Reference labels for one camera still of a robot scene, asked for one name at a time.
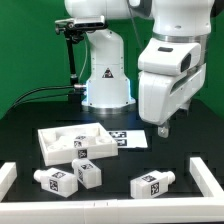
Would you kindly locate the white U-shaped fence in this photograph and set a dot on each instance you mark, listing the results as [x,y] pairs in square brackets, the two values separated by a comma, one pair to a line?
[208,208]

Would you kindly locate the camera on black stand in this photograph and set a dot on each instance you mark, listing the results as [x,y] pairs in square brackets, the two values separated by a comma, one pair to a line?
[73,30]

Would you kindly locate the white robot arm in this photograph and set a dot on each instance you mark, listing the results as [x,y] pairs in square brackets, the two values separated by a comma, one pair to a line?
[176,21]

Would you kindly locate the paper sheet with markers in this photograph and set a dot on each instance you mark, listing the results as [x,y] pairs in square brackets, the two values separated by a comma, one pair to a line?
[129,138]

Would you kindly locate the white square tabletop tray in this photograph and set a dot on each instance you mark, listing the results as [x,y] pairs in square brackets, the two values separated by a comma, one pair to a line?
[53,155]

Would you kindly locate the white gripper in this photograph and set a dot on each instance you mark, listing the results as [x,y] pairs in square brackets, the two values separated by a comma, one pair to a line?
[170,74]

